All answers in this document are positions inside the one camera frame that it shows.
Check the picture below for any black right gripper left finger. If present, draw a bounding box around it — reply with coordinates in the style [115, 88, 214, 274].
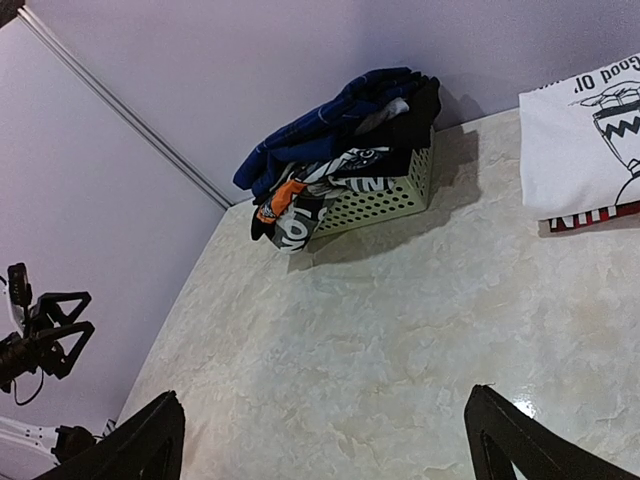
[36, 390, 186, 480]

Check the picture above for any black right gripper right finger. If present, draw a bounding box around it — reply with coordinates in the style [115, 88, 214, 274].
[464, 385, 636, 480]

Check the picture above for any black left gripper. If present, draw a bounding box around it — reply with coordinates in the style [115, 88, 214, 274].
[1, 291, 95, 385]

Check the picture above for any blue plaid flannel shirt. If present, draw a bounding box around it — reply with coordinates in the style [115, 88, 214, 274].
[233, 67, 428, 196]

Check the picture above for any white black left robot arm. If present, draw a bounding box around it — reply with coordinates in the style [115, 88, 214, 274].
[1, 291, 103, 465]

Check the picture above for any cream perforated laundry basket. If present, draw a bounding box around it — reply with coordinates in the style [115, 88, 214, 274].
[312, 127, 435, 240]

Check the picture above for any black white orange printed shirt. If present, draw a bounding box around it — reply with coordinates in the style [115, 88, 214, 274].
[250, 146, 411, 253]

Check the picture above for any folded red white shirt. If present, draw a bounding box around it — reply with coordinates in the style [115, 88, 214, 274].
[547, 201, 640, 233]

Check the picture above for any folded white cartoon t-shirt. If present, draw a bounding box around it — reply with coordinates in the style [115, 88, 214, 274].
[519, 55, 639, 221]

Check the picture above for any black garment in basket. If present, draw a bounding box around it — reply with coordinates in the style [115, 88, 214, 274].
[350, 77, 441, 177]

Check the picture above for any grey garment in basket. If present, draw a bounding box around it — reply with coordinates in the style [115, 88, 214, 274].
[354, 97, 410, 136]

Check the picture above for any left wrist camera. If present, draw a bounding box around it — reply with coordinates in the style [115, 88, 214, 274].
[1, 262, 33, 333]

